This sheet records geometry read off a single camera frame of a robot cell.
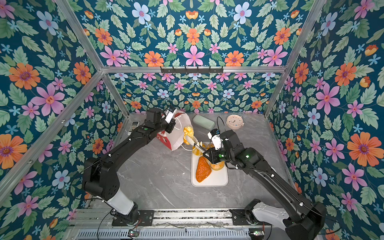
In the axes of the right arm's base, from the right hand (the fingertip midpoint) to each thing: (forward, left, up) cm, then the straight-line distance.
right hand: (205, 152), depth 71 cm
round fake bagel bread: (+2, -8, -21) cm, 22 cm away
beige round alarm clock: (+38, -23, -21) cm, 49 cm away
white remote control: (+37, +53, -21) cm, 68 cm away
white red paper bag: (+19, +19, -16) cm, 31 cm away
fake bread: (+12, +5, -19) cm, 23 cm away
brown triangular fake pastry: (-1, +1, -18) cm, 18 cm away
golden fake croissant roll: (+13, +10, 0) cm, 16 cm away
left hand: (+23, +17, +2) cm, 29 cm away
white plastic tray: (-3, -7, -24) cm, 25 cm away
